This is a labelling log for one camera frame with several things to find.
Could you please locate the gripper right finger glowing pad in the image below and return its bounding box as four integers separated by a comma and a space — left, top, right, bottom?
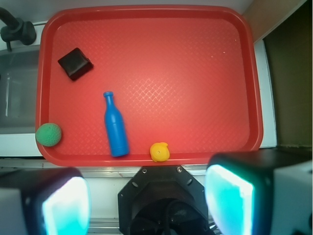
204, 151, 313, 235

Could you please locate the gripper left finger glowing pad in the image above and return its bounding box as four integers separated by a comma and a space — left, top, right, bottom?
0, 167, 91, 235

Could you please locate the green textured ball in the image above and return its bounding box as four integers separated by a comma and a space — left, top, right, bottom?
35, 123, 62, 147

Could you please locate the blue toy bottle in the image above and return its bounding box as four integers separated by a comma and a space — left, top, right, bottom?
103, 91, 130, 157

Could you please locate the yellow rubber duck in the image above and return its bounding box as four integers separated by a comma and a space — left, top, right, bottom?
150, 142, 170, 162

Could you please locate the grey metal sink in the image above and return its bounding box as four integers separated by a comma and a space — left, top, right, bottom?
0, 46, 39, 134

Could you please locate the black square block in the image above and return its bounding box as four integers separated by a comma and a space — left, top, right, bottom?
58, 47, 94, 81

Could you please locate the black faucet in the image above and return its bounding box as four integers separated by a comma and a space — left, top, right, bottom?
0, 7, 37, 52

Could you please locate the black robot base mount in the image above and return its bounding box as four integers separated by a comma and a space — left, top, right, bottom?
117, 166, 213, 235

